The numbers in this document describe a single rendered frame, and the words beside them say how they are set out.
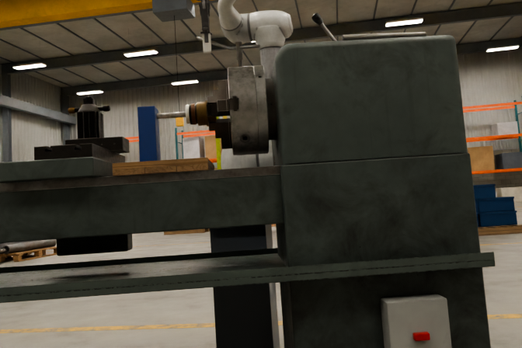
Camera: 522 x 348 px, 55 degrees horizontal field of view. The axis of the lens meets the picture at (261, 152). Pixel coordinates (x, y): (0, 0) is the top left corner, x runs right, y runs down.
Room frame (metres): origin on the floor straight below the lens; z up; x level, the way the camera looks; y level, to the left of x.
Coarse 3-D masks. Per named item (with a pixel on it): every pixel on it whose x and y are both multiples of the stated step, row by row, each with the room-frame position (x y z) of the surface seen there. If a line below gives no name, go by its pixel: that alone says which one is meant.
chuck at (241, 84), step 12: (228, 72) 1.64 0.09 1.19; (240, 72) 1.64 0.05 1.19; (252, 72) 1.64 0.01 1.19; (228, 84) 1.61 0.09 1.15; (240, 84) 1.61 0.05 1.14; (252, 84) 1.61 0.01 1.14; (240, 96) 1.60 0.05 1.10; (252, 96) 1.60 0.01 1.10; (240, 108) 1.60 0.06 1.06; (252, 108) 1.60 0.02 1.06; (240, 120) 1.61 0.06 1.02; (252, 120) 1.61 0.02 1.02; (240, 132) 1.63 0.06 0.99; (252, 132) 1.63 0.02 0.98; (240, 144) 1.66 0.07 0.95; (252, 144) 1.67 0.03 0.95
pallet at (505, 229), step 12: (480, 192) 7.97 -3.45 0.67; (492, 192) 7.96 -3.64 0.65; (480, 204) 7.98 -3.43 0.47; (492, 204) 7.98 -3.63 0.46; (504, 204) 7.98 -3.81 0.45; (480, 216) 7.97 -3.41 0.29; (492, 216) 7.96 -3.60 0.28; (504, 216) 7.96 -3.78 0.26; (516, 216) 7.95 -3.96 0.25; (480, 228) 7.87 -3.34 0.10; (492, 228) 7.78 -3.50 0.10; (504, 228) 7.78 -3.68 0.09; (516, 228) 7.78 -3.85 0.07
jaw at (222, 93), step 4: (224, 80) 1.80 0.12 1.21; (220, 84) 1.79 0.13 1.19; (224, 84) 1.79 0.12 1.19; (220, 88) 1.78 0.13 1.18; (224, 88) 1.78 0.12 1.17; (216, 92) 1.77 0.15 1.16; (220, 92) 1.77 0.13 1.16; (224, 92) 1.77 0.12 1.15; (208, 96) 1.76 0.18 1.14; (212, 96) 1.76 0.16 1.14; (216, 96) 1.76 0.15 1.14; (220, 96) 1.76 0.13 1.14; (224, 96) 1.76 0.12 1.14; (228, 96) 1.76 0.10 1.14; (208, 100) 1.75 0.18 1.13; (212, 100) 1.75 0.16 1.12; (216, 100) 1.75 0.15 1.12; (208, 104) 1.75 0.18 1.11
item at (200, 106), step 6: (198, 102) 1.73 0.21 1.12; (204, 102) 1.73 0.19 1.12; (192, 108) 1.71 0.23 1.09; (198, 108) 1.71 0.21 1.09; (204, 108) 1.71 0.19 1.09; (192, 114) 1.71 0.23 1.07; (198, 114) 1.70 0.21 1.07; (204, 114) 1.71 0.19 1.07; (192, 120) 1.72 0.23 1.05; (198, 120) 1.72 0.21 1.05; (204, 120) 1.72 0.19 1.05; (210, 120) 1.74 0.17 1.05; (216, 120) 1.75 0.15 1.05
